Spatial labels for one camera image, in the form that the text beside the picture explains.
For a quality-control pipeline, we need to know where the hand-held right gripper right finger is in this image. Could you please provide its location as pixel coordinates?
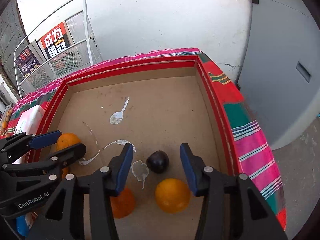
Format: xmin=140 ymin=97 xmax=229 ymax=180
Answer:
xmin=179 ymin=142 xmax=288 ymax=240

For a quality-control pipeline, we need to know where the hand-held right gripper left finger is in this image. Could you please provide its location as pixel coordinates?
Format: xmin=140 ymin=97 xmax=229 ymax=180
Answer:
xmin=26 ymin=142 xmax=134 ymax=240

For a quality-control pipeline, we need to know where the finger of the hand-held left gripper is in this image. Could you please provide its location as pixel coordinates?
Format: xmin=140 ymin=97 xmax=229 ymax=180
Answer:
xmin=5 ymin=142 xmax=87 ymax=178
xmin=0 ymin=130 xmax=62 ymax=167

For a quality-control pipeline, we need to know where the orange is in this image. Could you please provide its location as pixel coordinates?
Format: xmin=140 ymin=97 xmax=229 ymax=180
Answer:
xmin=110 ymin=187 xmax=136 ymax=219
xmin=56 ymin=132 xmax=82 ymax=179
xmin=155 ymin=178 xmax=191 ymax=214

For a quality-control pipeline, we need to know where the dark purple plum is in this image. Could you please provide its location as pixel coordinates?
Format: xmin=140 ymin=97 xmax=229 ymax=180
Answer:
xmin=146 ymin=150 xmax=169 ymax=174

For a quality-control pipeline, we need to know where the red cardboard box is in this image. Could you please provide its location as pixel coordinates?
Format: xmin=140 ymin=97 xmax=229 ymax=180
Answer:
xmin=26 ymin=54 xmax=244 ymax=240

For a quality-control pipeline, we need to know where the pile of small brown fruits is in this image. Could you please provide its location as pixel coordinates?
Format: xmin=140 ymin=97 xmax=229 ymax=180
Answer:
xmin=0 ymin=106 xmax=13 ymax=138

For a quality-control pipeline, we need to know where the white tissue pack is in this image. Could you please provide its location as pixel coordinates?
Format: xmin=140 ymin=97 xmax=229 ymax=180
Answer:
xmin=12 ymin=105 xmax=45 ymax=164

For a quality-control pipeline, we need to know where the blue plastic object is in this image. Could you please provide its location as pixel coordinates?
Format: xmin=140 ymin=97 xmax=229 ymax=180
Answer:
xmin=16 ymin=215 xmax=35 ymax=238

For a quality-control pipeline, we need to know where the clear plastic clamshell container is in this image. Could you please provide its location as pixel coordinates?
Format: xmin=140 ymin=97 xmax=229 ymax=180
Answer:
xmin=0 ymin=104 xmax=13 ymax=138

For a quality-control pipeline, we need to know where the red plaid tablecloth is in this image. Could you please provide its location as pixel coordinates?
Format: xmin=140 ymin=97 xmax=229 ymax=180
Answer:
xmin=10 ymin=47 xmax=287 ymax=232

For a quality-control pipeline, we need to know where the dark purple cookbook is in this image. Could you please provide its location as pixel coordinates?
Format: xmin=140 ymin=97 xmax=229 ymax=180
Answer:
xmin=14 ymin=45 xmax=42 ymax=77

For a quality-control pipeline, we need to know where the red and black book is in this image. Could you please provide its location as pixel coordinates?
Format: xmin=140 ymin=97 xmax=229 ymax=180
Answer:
xmin=37 ymin=21 xmax=75 ymax=73

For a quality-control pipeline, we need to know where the studded metal door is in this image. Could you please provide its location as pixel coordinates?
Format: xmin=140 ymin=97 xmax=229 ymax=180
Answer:
xmin=0 ymin=0 xmax=27 ymax=65

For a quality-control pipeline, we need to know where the white metal mesh rack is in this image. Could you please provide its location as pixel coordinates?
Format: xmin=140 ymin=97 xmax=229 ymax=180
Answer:
xmin=14 ymin=0 xmax=103 ymax=98

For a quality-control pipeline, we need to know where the grey plastic door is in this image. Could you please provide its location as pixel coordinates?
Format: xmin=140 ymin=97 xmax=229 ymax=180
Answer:
xmin=237 ymin=0 xmax=320 ymax=150

